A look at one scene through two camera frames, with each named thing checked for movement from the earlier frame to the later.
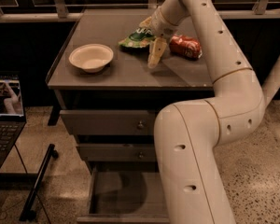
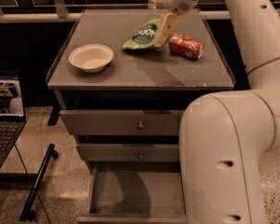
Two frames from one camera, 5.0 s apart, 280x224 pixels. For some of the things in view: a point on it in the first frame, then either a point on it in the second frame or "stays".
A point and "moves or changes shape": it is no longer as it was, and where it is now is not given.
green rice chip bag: [139, 38] moves or changes shape
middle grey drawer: [118, 151] stays
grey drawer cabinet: [116, 71] stays
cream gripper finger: [158, 49] -> [168, 21]
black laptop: [7, 118] stays
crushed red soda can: [187, 47] stays
